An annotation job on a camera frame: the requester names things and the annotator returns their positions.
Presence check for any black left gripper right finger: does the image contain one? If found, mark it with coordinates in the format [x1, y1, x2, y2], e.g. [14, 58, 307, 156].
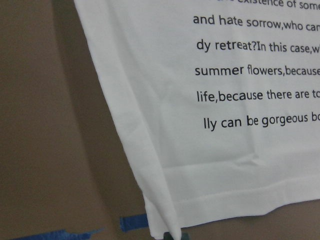
[181, 232, 190, 240]

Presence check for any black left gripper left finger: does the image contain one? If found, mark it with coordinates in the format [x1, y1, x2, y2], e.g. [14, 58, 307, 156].
[163, 232, 173, 240]

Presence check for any white long-sleeve printed shirt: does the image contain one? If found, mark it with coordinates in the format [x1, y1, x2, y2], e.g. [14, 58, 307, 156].
[75, 0, 320, 240]

